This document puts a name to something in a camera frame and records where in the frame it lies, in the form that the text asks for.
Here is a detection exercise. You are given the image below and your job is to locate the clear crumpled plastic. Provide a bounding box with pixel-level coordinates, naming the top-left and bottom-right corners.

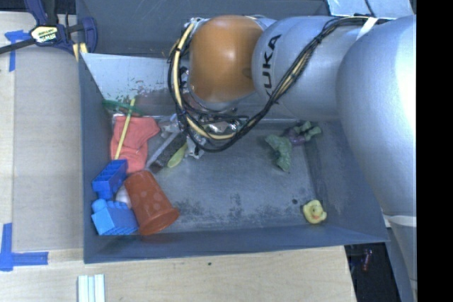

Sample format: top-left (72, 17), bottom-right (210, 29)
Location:
top-left (158, 113), bottom-right (185, 139)

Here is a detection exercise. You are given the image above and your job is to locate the red-orange plastic cup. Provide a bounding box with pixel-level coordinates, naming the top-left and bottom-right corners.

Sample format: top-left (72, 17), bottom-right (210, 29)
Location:
top-left (123, 169), bottom-right (180, 237)

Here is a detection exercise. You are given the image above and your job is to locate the orange-red cloth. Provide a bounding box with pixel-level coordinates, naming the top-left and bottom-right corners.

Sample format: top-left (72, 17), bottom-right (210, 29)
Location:
top-left (109, 115), bottom-right (161, 175)

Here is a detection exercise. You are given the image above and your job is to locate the pale wood flat board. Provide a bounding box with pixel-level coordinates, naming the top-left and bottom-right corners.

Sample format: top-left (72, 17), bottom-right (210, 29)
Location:
top-left (12, 45), bottom-right (86, 253)

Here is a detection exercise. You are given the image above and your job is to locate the green plastic ring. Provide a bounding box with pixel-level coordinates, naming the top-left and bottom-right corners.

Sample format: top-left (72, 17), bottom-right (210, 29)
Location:
top-left (102, 99), bottom-right (144, 117)

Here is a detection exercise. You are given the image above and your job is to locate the light blue toy brick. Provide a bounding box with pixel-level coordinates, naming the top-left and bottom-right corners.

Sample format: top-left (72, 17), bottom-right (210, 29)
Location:
top-left (90, 198), bottom-right (139, 236)

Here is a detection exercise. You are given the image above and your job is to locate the yellow-green curved toy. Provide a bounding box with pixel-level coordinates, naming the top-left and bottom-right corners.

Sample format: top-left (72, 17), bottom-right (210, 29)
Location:
top-left (166, 142), bottom-right (189, 169)

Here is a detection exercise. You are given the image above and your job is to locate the green toy figure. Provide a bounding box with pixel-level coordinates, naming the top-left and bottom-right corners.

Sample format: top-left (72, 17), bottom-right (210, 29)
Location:
top-left (264, 120), bottom-right (323, 173)

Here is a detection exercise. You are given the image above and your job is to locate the dark blue toy brick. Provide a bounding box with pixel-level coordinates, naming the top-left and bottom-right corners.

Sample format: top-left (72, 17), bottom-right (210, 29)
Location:
top-left (91, 158), bottom-right (130, 202)

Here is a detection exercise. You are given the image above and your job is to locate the thin yellow stick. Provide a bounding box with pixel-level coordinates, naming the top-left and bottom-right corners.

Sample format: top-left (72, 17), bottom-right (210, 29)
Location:
top-left (114, 98), bottom-right (137, 161)

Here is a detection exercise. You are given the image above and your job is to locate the dark grey sponge block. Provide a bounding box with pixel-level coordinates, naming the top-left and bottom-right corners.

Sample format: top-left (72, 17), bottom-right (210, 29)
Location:
top-left (146, 132), bottom-right (189, 169)

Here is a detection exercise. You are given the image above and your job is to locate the grey metal bin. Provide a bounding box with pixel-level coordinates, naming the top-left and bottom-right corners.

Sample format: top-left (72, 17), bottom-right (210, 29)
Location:
top-left (74, 0), bottom-right (391, 265)

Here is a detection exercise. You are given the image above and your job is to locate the yellow rubber duck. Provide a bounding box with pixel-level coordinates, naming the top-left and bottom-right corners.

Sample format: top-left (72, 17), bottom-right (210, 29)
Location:
top-left (302, 199), bottom-right (328, 225)

